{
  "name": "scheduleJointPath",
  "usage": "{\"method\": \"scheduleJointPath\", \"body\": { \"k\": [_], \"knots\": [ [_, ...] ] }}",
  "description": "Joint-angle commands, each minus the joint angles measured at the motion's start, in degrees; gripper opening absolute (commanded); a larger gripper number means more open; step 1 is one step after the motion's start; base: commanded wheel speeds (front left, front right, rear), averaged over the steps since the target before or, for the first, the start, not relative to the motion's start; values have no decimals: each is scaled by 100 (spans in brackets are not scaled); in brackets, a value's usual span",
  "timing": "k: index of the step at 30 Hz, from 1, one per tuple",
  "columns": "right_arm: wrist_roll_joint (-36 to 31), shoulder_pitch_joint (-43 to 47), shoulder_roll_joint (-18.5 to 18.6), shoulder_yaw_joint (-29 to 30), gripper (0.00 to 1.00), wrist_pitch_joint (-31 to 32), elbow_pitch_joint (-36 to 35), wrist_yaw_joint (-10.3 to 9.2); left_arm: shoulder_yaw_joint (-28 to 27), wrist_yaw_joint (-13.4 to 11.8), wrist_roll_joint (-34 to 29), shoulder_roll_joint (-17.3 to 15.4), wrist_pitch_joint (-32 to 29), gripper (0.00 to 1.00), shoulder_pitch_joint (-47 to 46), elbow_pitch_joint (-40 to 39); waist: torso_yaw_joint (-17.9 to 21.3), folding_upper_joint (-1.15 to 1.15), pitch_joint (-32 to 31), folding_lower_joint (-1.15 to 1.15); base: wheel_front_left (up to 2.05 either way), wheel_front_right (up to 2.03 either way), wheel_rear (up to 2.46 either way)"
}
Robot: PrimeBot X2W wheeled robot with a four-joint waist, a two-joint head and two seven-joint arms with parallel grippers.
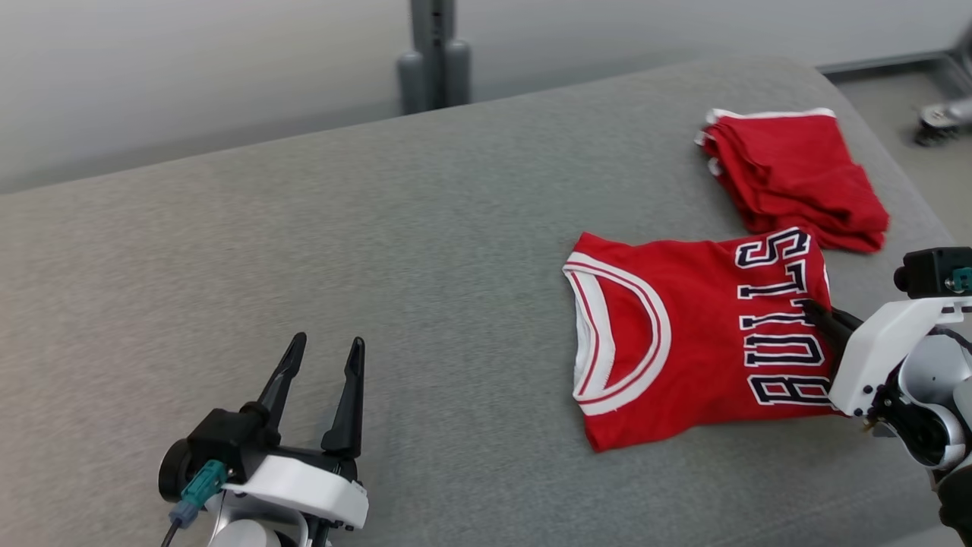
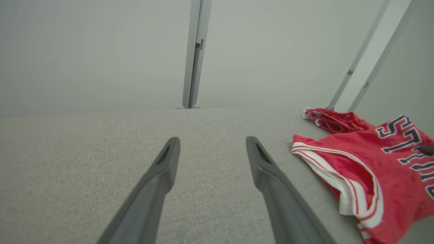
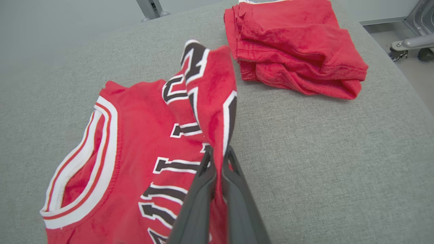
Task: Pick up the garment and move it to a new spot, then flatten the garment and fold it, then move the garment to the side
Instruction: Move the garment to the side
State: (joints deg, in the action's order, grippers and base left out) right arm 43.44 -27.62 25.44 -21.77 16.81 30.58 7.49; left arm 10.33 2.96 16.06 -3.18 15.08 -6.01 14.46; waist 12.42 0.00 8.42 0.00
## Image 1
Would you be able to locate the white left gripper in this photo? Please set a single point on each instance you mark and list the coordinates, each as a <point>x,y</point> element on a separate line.
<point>304,482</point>

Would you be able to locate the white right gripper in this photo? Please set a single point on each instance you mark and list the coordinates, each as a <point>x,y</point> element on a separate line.
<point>873,349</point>

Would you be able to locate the red Bulls jersey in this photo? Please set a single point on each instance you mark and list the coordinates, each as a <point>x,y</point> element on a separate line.
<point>699,334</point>

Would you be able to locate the red shorts with white stripe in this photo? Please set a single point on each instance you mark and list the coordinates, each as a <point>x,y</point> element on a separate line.
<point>790,175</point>

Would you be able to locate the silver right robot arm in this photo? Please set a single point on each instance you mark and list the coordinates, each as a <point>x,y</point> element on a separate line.
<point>930,380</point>

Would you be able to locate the grey metal stand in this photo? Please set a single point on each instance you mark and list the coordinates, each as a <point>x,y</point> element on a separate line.
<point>945,121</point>

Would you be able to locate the teal right camera plug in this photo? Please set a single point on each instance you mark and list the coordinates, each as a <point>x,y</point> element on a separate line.
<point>963,279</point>

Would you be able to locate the teal camera plug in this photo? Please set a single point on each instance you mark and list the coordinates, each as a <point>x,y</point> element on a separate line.
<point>963,279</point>
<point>199,486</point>

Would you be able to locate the teal left camera plug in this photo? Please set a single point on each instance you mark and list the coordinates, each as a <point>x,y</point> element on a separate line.
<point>199,486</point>

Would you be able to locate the grey metal partition post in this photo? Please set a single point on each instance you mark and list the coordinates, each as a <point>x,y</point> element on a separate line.
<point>434,61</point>

